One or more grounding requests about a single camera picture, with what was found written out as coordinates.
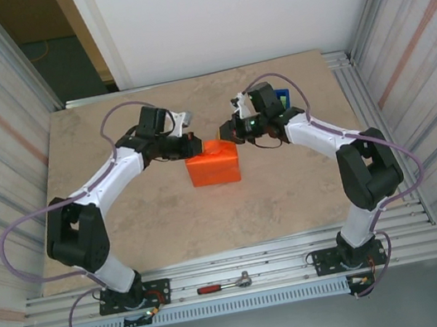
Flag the blue tape dispenser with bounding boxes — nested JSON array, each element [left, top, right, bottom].
[[272, 86, 294, 112]]

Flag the wooden door jamb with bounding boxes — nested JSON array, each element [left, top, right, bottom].
[[51, 0, 120, 100]]

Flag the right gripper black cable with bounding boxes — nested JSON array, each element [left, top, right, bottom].
[[251, 132, 284, 152]]

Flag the long aluminium cross rail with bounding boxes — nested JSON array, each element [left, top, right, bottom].
[[63, 47, 353, 111]]

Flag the aluminium side rail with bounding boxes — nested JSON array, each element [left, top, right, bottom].
[[319, 38, 437, 239]]

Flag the orange floor cable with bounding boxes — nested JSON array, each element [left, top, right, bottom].
[[28, 40, 52, 64]]

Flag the wide aluminium rail bed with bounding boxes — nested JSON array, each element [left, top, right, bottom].
[[20, 221, 437, 327]]

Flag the red handled ratchet wrench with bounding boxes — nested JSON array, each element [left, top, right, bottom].
[[194, 269, 255, 296]]

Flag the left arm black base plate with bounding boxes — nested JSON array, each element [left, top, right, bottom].
[[95, 277, 174, 318]]

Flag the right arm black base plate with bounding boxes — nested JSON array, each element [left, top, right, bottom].
[[310, 238, 388, 278]]

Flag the grey slotted cable duct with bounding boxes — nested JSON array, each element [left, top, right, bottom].
[[41, 275, 353, 327]]

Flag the power connector with wires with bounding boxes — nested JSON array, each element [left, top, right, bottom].
[[343, 257, 378, 290], [146, 287, 175, 317]]

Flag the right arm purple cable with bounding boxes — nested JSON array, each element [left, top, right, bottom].
[[243, 50, 437, 311]]

